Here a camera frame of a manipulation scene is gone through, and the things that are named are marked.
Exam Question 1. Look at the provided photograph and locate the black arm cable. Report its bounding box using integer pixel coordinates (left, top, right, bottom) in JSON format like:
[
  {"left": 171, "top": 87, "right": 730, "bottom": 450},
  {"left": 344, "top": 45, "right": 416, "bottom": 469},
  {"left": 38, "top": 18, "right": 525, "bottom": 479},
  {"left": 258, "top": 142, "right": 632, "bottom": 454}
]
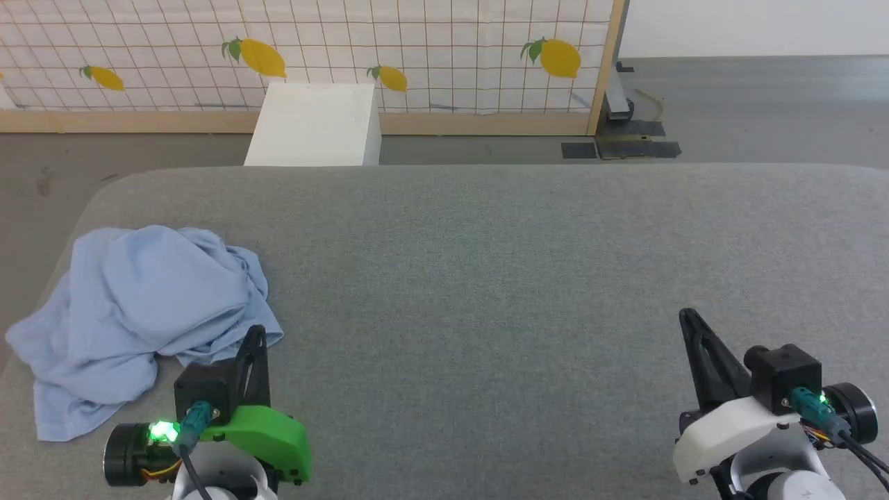
[
  {"left": 790, "top": 387, "right": 889, "bottom": 490},
  {"left": 177, "top": 401, "right": 213, "bottom": 500}
]

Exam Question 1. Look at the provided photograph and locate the white box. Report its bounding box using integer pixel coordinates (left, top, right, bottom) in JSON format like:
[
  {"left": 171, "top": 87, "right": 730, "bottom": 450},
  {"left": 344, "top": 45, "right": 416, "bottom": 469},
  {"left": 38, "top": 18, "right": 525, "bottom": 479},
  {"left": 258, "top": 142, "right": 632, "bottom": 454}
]
[{"left": 243, "top": 83, "right": 382, "bottom": 167}]

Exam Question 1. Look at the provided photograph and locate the large black floor tape patch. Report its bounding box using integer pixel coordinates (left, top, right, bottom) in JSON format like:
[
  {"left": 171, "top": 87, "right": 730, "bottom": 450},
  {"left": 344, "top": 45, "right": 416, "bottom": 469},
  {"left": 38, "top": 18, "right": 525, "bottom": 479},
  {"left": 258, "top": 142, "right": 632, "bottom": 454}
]
[{"left": 596, "top": 122, "right": 682, "bottom": 160}]

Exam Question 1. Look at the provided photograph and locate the grey metal partition foot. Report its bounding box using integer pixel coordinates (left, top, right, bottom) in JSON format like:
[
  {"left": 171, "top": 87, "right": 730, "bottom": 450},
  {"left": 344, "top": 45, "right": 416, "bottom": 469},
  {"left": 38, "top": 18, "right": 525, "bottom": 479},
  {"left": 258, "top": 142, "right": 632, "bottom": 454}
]
[{"left": 603, "top": 61, "right": 636, "bottom": 126}]

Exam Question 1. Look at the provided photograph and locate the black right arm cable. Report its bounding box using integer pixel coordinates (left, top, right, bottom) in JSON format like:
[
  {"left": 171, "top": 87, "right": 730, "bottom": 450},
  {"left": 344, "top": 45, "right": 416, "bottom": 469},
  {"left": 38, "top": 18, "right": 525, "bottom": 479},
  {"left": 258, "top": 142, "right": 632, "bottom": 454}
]
[{"left": 790, "top": 387, "right": 889, "bottom": 490}]

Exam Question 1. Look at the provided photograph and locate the light blue garment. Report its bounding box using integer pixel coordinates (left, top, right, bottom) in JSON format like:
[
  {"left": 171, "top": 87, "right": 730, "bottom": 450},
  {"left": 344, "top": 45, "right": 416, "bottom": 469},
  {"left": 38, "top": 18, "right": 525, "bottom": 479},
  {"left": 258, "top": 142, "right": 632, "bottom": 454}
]
[{"left": 6, "top": 224, "right": 285, "bottom": 443}]

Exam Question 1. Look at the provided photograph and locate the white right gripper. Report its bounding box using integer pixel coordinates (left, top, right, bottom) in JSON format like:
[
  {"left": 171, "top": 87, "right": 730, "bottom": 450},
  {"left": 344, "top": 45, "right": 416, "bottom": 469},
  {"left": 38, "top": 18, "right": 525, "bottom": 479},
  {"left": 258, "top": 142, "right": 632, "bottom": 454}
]
[{"left": 671, "top": 308, "right": 879, "bottom": 485}]

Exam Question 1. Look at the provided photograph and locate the white partition board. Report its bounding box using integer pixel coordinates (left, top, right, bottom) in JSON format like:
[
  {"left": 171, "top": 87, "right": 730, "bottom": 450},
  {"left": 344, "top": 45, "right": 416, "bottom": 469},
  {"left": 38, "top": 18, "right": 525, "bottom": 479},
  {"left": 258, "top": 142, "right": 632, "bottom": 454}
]
[{"left": 618, "top": 0, "right": 889, "bottom": 60}]

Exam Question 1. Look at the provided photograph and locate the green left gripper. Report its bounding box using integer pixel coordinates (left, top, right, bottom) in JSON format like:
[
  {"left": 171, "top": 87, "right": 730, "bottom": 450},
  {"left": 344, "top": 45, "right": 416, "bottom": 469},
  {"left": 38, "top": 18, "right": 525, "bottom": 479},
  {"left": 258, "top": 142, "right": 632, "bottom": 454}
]
[{"left": 103, "top": 324, "right": 312, "bottom": 488}]

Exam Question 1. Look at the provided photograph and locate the lemon print grid panel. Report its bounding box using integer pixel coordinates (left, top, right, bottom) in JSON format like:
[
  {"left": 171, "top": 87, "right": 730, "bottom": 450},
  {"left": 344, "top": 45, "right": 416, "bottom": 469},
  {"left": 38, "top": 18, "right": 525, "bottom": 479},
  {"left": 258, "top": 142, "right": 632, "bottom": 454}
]
[{"left": 0, "top": 0, "right": 629, "bottom": 136}]

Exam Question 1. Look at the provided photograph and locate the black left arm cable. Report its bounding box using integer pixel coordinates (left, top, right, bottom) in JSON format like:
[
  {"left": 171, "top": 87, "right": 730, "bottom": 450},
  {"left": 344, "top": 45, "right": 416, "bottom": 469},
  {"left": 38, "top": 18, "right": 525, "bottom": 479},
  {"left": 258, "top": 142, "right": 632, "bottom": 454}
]
[{"left": 177, "top": 401, "right": 213, "bottom": 500}]

